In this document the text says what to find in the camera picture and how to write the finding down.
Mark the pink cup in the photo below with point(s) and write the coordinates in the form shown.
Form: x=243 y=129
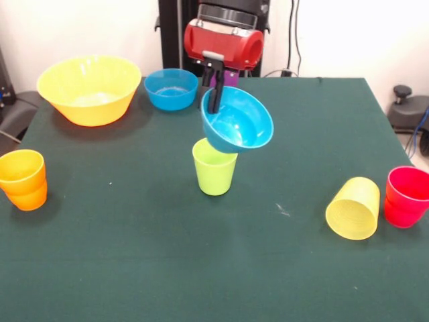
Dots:
x=405 y=208

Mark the large yellow bowl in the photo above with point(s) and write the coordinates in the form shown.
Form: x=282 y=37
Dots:
x=87 y=87

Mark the blue bowl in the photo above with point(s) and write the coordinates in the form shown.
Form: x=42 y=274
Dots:
x=171 y=97

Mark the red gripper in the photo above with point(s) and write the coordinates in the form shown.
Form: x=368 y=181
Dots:
x=231 y=47

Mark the orange cup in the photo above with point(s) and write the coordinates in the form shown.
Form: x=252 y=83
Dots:
x=23 y=194

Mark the yellow-green cup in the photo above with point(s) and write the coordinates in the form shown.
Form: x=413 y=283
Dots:
x=355 y=214

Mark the cyan bowl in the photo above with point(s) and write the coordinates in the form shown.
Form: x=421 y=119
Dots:
x=241 y=120

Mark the dark green tablecloth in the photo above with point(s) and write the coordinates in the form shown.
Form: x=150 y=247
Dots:
x=134 y=251

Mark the black equipment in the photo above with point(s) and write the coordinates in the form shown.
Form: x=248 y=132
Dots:
x=4 y=84

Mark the green cup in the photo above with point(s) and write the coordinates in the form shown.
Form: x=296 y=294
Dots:
x=214 y=177

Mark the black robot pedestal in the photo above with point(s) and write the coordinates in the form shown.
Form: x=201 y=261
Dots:
x=171 y=33

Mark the purple cup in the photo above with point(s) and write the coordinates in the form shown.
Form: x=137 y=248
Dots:
x=232 y=78

